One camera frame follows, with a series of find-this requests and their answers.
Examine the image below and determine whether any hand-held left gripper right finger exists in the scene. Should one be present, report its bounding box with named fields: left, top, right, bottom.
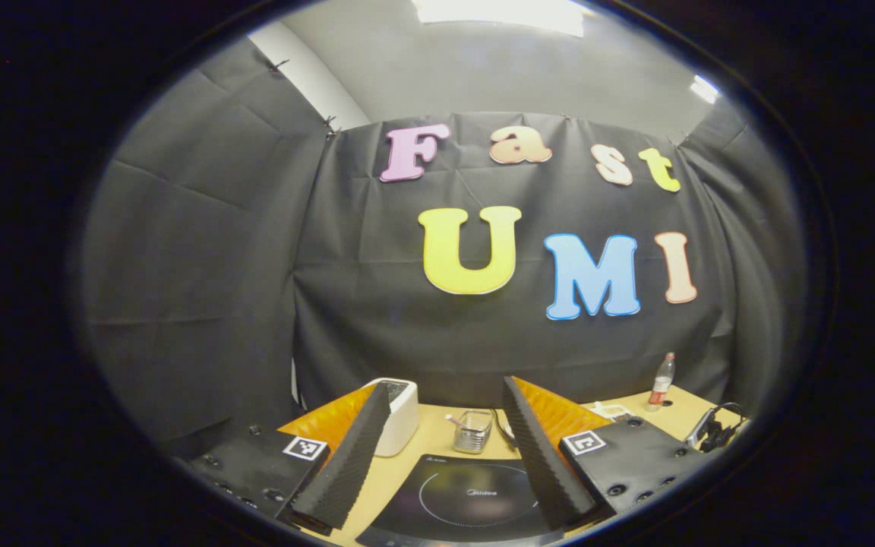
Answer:
left=501, top=375, right=712, bottom=533

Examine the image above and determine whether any white toaster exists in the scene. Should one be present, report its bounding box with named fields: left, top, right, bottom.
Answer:
left=362, top=378, right=420, bottom=458

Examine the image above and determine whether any wire mesh basket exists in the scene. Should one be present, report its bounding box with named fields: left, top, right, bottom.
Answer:
left=453, top=409, right=494, bottom=455

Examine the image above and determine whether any small ceiling light panel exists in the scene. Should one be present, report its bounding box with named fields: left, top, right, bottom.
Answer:
left=690, top=74, right=721, bottom=105

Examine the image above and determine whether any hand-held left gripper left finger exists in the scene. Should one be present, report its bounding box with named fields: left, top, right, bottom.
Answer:
left=172, top=380, right=393, bottom=536

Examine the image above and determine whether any large ceiling light panel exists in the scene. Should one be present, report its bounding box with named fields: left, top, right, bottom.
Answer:
left=411, top=0, right=586, bottom=37

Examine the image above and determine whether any black induction cooktop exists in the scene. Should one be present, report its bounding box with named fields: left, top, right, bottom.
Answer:
left=355, top=454, right=564, bottom=547

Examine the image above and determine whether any black backdrop cloth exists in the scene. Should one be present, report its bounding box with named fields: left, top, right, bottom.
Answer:
left=81, top=34, right=807, bottom=457

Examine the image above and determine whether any clear plastic water bottle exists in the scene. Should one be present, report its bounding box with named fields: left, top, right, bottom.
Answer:
left=646, top=352, right=676, bottom=413

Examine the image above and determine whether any white divided dish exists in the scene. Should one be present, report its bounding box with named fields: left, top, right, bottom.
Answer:
left=589, top=401, right=636, bottom=423

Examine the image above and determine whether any black power cable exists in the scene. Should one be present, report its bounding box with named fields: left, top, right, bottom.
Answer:
left=491, top=409, right=518, bottom=449

